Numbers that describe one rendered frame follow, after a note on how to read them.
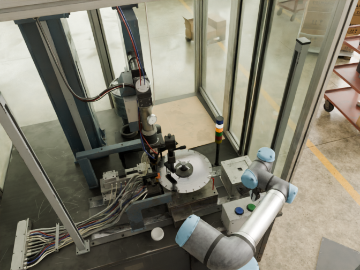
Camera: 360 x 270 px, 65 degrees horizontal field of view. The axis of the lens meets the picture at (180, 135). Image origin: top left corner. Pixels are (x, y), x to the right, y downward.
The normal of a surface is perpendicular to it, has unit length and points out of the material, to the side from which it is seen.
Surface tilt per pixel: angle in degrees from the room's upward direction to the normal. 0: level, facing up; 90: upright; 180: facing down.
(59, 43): 90
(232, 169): 0
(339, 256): 0
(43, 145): 0
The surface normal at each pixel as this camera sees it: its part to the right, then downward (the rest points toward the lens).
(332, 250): -0.04, -0.73
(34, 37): 0.27, 0.64
